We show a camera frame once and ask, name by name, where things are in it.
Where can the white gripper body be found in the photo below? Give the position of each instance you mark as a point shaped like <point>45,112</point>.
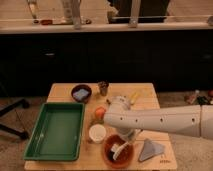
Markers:
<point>129,137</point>

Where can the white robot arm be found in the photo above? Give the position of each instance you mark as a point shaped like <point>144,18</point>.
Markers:
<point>195,120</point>

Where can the orange fruit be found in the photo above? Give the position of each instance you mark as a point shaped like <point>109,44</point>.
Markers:
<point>99,112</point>

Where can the blue sponge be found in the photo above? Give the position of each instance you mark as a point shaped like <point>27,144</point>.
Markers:
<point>80,94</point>

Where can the red bowl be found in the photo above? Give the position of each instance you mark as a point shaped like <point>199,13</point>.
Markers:
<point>125,157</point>

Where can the dark purple bowl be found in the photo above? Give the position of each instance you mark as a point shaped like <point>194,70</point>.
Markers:
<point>82,86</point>

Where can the green plastic tray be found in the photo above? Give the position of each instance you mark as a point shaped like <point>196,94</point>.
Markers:
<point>57,133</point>

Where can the grey folded cloth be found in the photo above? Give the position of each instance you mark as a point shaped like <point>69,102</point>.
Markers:
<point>150,149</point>

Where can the white cup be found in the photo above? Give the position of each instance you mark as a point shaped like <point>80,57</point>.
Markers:
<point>97,133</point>

